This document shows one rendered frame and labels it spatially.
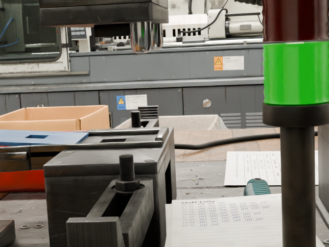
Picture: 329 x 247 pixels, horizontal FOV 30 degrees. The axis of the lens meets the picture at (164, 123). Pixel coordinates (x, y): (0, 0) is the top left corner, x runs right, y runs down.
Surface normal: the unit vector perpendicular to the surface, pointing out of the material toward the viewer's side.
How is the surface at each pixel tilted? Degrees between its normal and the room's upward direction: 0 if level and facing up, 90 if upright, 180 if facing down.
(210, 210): 1
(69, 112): 93
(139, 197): 0
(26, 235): 0
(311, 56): 104
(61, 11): 90
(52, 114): 93
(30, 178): 90
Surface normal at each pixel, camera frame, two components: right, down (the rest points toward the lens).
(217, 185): -0.05, -0.99
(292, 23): -0.26, 0.39
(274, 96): -0.77, 0.37
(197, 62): -0.15, 0.15
